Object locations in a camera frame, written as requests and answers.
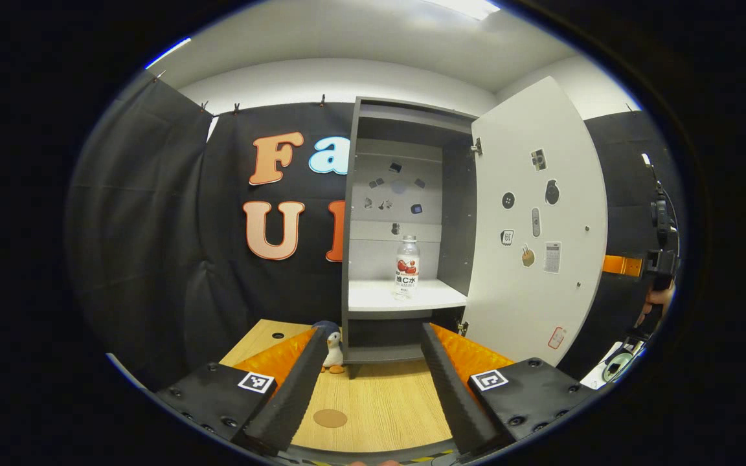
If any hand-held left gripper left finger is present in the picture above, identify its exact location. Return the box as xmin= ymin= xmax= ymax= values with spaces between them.
xmin=153 ymin=327 xmax=330 ymax=454

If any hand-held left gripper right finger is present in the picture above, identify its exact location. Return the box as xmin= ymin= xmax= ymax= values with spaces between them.
xmin=420 ymin=322 xmax=597 ymax=457

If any white cabinet door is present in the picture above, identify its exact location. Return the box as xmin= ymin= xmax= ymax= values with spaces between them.
xmin=460 ymin=76 xmax=609 ymax=368

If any clear bottle red label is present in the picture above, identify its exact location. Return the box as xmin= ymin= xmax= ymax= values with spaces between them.
xmin=394 ymin=236 xmax=421 ymax=301

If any grey cabinet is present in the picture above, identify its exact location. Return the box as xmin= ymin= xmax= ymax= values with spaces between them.
xmin=341 ymin=97 xmax=480 ymax=379

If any penguin plush toy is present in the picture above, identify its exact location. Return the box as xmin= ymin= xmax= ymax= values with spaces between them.
xmin=313 ymin=320 xmax=346 ymax=375

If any black backdrop cloth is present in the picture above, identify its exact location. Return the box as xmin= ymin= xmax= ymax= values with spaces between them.
xmin=65 ymin=71 xmax=684 ymax=389

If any wide ceiling light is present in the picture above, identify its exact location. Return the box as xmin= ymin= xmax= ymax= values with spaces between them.
xmin=425 ymin=0 xmax=501 ymax=20

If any long ceiling light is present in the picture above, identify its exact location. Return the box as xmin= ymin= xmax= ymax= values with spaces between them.
xmin=145 ymin=38 xmax=192 ymax=70

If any white device with cable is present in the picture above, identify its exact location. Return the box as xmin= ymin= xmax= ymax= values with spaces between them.
xmin=580 ymin=338 xmax=647 ymax=390

